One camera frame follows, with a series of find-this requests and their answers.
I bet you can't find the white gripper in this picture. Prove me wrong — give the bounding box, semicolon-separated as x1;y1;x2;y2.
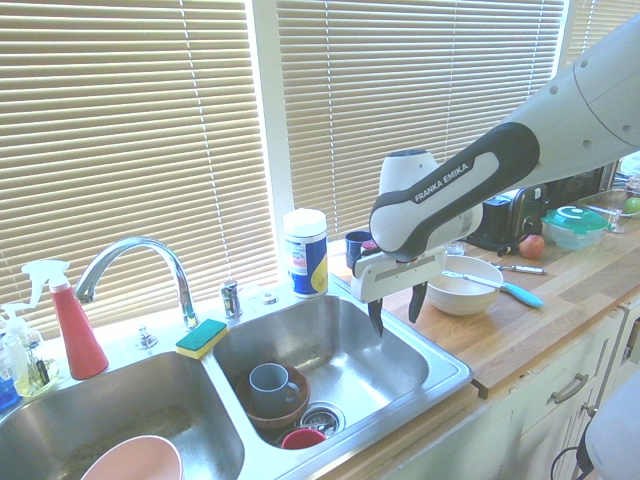
349;248;448;339

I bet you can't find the black cable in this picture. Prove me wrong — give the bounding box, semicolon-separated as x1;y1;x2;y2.
549;429;599;480

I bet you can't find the black toaster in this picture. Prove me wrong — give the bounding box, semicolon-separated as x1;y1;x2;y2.
479;183;550;246

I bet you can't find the brown wooden bowl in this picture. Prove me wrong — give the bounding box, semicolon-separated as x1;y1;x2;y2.
234;367;311;432

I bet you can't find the green and yellow sponge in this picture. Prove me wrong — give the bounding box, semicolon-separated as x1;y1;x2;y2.
174;318;230;360

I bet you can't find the clear pump soap bottle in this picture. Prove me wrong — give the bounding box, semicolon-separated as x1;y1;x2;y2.
0;302;31;396

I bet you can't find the disinfecting wipes canister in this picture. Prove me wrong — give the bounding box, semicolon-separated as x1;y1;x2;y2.
282;208;330;300

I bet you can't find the teal handled utensil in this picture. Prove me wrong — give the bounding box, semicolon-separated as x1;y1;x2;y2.
441;269;505;292

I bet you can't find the chrome gooseneck faucet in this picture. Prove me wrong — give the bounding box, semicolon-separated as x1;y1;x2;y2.
73;235;201;331

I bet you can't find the silver peeler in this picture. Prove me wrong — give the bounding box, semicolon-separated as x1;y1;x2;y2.
488;263;548;276

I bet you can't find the beige window blind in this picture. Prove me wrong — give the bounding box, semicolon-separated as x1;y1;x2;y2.
276;0;566;241
0;0;266;341
567;0;640;66

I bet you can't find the metal drain strainer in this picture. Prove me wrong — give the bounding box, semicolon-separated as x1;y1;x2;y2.
299;402;347;434

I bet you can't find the pink bowl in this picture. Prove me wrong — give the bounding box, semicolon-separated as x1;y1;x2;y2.
79;434;184;480

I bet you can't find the chrome sink sprayer knob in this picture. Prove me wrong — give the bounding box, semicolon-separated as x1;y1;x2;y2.
134;323;160;350

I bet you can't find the yellow liquid soap bottle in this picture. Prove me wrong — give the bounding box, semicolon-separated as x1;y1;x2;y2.
14;344;61;399

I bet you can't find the stainless steel double sink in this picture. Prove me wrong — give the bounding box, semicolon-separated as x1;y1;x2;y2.
0;287;475;480

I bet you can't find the red spray bottle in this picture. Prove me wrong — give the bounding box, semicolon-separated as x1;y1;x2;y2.
20;259;110;381

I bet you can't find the dark blue mug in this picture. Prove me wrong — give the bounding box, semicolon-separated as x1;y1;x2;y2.
343;230;374;269

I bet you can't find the black toaster cord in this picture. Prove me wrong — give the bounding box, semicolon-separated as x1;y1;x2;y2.
467;234;521;258

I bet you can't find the blue dish soap bottle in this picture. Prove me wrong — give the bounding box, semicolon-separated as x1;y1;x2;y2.
0;369;22;412

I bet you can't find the metal drawer handle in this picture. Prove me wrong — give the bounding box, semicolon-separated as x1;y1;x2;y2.
551;372;590;405

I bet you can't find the clear plastic tray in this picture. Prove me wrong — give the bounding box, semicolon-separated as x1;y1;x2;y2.
577;187;640;235

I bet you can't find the red apple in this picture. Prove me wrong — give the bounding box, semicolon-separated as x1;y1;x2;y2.
518;233;546;260

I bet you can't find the grey mug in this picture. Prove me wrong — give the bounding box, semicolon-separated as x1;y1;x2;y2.
248;363;301;412

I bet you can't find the cream ceramic bowl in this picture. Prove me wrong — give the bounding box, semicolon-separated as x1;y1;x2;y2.
423;256;505;317

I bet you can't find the black microwave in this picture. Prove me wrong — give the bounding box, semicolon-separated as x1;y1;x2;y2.
544;162;619;204

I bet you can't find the clear container teal lid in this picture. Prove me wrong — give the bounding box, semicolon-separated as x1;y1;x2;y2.
540;204;615;251

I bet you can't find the red cup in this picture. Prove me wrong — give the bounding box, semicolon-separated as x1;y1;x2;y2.
280;427;327;451

